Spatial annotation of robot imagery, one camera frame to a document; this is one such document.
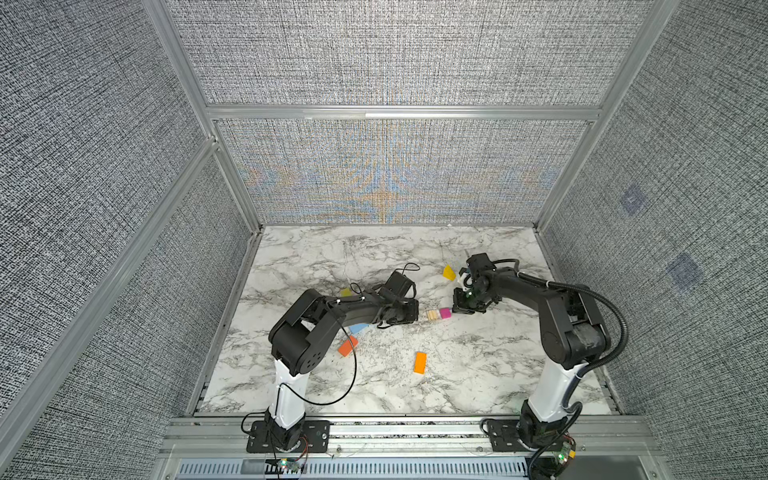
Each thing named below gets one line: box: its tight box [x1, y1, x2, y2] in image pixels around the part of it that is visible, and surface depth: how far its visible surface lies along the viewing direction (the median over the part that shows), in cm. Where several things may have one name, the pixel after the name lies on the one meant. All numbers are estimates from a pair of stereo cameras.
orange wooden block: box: [414, 352, 427, 375], surface depth 88 cm
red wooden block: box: [338, 335, 358, 357], surface depth 90 cm
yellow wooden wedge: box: [442, 264, 457, 281], surface depth 105 cm
